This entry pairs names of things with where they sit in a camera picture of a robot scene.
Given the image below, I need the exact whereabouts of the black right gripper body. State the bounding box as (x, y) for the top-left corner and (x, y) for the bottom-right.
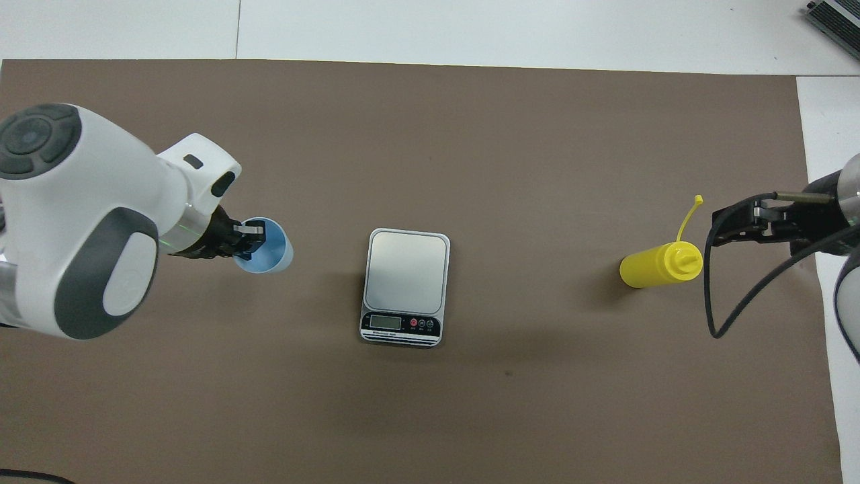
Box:
(763, 171), (850, 257)

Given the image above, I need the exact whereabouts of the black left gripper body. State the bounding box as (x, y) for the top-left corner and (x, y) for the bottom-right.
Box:
(170, 204), (241, 261)

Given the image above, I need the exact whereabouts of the light blue plastic cup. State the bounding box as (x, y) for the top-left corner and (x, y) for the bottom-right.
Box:
(233, 216), (294, 274)

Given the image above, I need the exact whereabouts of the yellow squeeze bottle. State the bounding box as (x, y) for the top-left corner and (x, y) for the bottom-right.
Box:
(619, 195), (705, 289)

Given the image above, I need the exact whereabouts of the silver digital kitchen scale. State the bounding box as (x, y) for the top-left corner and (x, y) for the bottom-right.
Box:
(359, 228), (452, 348)

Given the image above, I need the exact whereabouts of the grey metal device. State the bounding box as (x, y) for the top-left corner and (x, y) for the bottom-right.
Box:
(805, 0), (860, 65)

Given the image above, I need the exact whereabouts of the brown table mat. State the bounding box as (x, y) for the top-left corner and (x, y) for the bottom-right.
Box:
(0, 59), (844, 484)

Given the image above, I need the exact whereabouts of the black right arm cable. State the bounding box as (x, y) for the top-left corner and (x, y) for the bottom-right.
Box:
(703, 192), (860, 339)

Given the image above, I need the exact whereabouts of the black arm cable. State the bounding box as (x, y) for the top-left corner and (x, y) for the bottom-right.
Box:
(0, 469), (76, 484)
(703, 192), (860, 339)

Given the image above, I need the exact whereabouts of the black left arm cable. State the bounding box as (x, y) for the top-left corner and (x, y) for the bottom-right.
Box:
(0, 469), (76, 484)

